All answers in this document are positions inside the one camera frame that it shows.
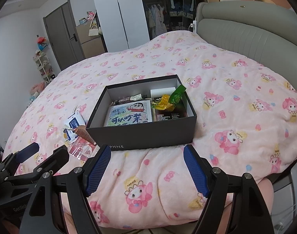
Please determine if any white shelf trolley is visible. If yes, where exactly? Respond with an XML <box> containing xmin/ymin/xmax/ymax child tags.
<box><xmin>33</xmin><ymin>53</ymin><xmax>56</xmax><ymax>83</ymax></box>

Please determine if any glass display cabinet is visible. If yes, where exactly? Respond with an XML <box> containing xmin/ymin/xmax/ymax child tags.
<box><xmin>138</xmin><ymin>0</ymin><xmax>207</xmax><ymax>37</ymax></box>

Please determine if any pink cartoon printed blanket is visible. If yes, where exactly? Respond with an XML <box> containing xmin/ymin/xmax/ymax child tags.
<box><xmin>2</xmin><ymin>30</ymin><xmax>297</xmax><ymax>227</ymax></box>

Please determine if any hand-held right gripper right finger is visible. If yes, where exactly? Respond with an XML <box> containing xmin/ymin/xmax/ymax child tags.
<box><xmin>183</xmin><ymin>145</ymin><xmax>276</xmax><ymax>234</ymax></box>

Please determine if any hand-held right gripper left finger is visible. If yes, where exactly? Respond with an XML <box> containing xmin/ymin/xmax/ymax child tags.
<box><xmin>21</xmin><ymin>144</ymin><xmax>111</xmax><ymax>234</ymax></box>

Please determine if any yellow snack packet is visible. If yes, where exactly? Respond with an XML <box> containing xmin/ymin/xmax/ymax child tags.
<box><xmin>151</xmin><ymin>95</ymin><xmax>174</xmax><ymax>111</ymax></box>

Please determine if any dark patterned small packet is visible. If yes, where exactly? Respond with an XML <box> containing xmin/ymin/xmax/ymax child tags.
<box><xmin>113</xmin><ymin>97</ymin><xmax>131</xmax><ymax>106</ymax></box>

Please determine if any dark grey cardboard box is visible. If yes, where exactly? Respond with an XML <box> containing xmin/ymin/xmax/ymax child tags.
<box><xmin>86</xmin><ymin>74</ymin><xmax>198</xmax><ymax>152</ymax></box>

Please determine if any black flat box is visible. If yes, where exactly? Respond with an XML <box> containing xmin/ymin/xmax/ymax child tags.
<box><xmin>155</xmin><ymin>107</ymin><xmax>188</xmax><ymax>121</ymax></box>

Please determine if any brown wooden comb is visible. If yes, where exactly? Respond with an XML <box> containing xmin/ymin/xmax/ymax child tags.
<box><xmin>74</xmin><ymin>125</ymin><xmax>96</xmax><ymax>147</ymax></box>

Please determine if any clear packet with red picture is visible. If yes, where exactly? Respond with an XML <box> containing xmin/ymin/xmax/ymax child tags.
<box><xmin>69</xmin><ymin>136</ymin><xmax>98</xmax><ymax>161</ymax></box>

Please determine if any green snack packet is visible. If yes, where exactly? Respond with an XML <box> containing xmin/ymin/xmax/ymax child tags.
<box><xmin>168</xmin><ymin>84</ymin><xmax>187</xmax><ymax>104</ymax></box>

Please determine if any cream tube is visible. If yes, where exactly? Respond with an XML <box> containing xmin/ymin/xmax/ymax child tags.
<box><xmin>130</xmin><ymin>93</ymin><xmax>149</xmax><ymax>101</ymax></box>

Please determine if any white bedside table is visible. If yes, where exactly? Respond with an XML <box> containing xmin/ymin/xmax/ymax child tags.
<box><xmin>273</xmin><ymin>166</ymin><xmax>297</xmax><ymax>234</ymax></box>

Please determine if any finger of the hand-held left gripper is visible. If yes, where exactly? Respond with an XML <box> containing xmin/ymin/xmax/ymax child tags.
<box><xmin>27</xmin><ymin>144</ymin><xmax>70</xmax><ymax>183</ymax></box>
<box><xmin>0</xmin><ymin>142</ymin><xmax>40</xmax><ymax>176</ymax></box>

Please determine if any white wardrobe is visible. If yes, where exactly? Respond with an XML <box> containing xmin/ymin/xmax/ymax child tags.
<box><xmin>91</xmin><ymin>0</ymin><xmax>150</xmax><ymax>53</ymax></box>

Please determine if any white roll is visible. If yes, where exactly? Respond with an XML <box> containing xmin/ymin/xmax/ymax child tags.
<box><xmin>150</xmin><ymin>87</ymin><xmax>176</xmax><ymax>100</ymax></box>

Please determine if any white handbag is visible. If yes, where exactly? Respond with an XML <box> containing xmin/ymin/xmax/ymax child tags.
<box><xmin>89</xmin><ymin>25</ymin><xmax>101</xmax><ymax>37</ymax></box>

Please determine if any pink stuffed toy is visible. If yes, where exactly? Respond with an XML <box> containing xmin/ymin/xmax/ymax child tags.
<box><xmin>29</xmin><ymin>82</ymin><xmax>46</xmax><ymax>100</ymax></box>

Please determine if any white blue wet wipes packet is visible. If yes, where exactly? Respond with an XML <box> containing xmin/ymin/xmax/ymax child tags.
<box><xmin>64</xmin><ymin>112</ymin><xmax>84</xmax><ymax>142</ymax></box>

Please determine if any cartoon diamond painting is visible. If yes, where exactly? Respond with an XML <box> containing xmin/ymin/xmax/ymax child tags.
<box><xmin>104</xmin><ymin>100</ymin><xmax>152</xmax><ymax>127</ymax></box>

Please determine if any grey door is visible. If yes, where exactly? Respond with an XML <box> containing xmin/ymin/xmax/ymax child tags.
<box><xmin>43</xmin><ymin>1</ymin><xmax>84</xmax><ymax>71</ymax></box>

